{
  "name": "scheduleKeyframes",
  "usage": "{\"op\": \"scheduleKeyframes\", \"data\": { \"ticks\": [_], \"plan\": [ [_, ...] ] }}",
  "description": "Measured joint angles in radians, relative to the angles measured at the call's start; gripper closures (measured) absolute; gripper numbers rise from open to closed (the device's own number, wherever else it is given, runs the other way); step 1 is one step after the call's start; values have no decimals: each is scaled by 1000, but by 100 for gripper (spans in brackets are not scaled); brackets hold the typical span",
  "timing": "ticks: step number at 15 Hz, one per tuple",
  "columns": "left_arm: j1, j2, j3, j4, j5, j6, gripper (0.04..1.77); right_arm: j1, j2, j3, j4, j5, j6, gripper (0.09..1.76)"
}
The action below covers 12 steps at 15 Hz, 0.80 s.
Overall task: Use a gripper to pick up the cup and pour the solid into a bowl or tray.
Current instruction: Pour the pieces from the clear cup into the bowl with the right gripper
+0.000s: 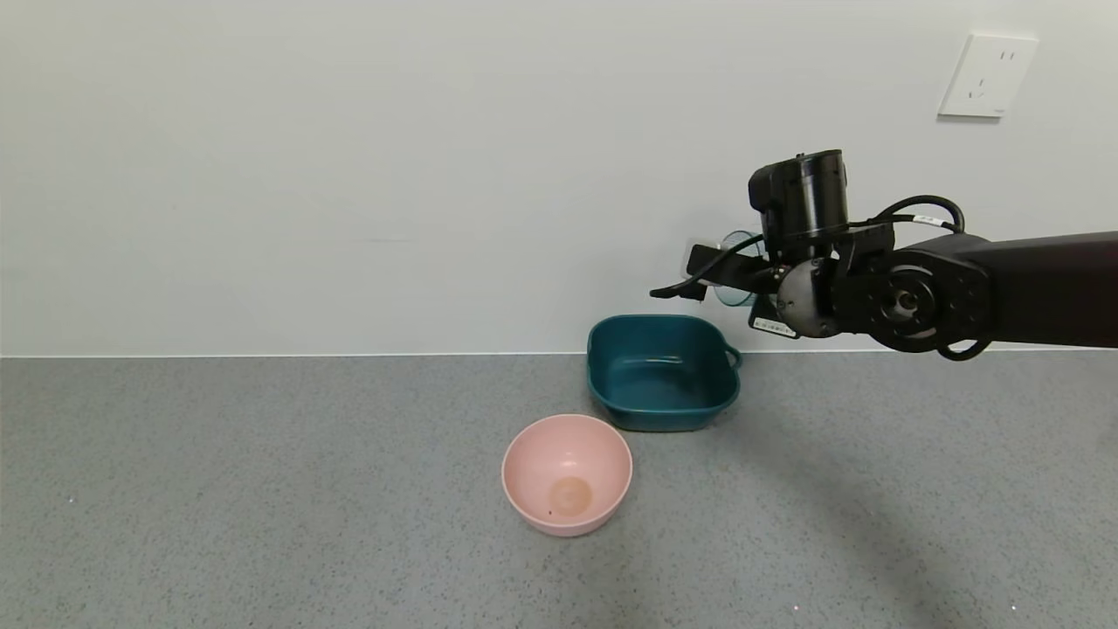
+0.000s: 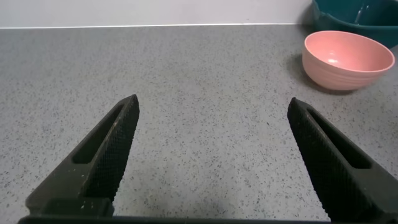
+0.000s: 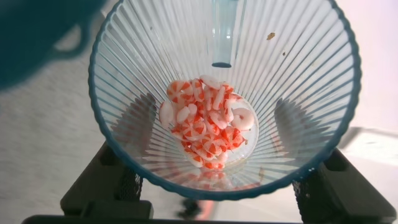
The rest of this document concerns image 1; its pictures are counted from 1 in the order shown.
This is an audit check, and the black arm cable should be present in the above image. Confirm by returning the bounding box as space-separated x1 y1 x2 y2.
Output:
868 194 967 237

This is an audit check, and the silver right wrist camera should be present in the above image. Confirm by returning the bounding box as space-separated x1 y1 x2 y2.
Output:
683 241 728 282

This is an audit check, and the pink plastic bowl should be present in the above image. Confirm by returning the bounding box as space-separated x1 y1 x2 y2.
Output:
501 414 633 537

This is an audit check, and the teal square plastic basin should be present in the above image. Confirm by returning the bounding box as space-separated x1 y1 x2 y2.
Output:
586 314 743 433

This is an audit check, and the white wall socket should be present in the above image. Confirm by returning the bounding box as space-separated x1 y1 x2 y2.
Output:
936 34 1040 120

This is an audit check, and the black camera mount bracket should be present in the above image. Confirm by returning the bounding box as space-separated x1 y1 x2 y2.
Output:
688 246 776 293

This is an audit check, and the transparent teal ribbed cup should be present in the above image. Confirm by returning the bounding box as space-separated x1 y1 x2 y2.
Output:
716 231 771 308

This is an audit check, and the black camera cable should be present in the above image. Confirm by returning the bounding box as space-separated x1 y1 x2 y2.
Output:
650 234 766 303

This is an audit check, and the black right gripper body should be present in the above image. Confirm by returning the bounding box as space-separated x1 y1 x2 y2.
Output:
748 293 799 339

